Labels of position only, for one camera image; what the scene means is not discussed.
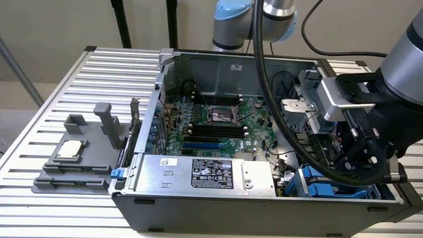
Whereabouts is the grey metal frame bar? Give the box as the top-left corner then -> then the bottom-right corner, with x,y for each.
0,37 -> 46,106

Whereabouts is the CPU socket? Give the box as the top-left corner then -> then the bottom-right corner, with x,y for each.
206,105 -> 241,124

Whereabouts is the silver chipset heat sink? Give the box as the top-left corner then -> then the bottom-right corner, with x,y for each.
235,152 -> 258,161

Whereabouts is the thin black cable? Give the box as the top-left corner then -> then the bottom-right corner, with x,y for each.
302,0 -> 389,58

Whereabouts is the blue expansion slot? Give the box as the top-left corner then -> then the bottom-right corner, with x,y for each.
183,142 -> 222,150

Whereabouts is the open black PC case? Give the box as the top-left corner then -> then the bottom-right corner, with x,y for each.
111,48 -> 414,233

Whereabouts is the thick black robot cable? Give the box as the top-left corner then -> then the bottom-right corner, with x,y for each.
252,0 -> 390,186

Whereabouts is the silver CPU chip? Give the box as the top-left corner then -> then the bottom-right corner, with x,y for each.
57,139 -> 87,159

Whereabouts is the red and black wire bundle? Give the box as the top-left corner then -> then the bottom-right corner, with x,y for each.
329,121 -> 352,152

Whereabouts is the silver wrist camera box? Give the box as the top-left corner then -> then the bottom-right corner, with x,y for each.
317,77 -> 378,122

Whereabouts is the silver drive cage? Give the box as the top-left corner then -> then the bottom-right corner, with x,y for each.
281,70 -> 336,136

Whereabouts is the green motherboard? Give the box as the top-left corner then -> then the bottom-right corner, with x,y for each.
161,95 -> 282,163

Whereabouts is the grey parts rack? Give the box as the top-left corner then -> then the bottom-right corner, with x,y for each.
31,102 -> 134,194

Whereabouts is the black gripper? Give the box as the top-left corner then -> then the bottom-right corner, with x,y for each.
333,72 -> 423,184

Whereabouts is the black vertical pole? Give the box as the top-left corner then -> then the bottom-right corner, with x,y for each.
165,0 -> 181,50
110,0 -> 134,49

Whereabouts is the black RAM slot bank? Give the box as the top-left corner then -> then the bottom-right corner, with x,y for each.
191,123 -> 246,140
193,93 -> 242,105

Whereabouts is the blue disk bay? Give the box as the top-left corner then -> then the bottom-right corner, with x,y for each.
297,165 -> 382,199

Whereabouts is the silver power supply unit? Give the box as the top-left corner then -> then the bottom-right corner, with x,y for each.
134,154 -> 278,197

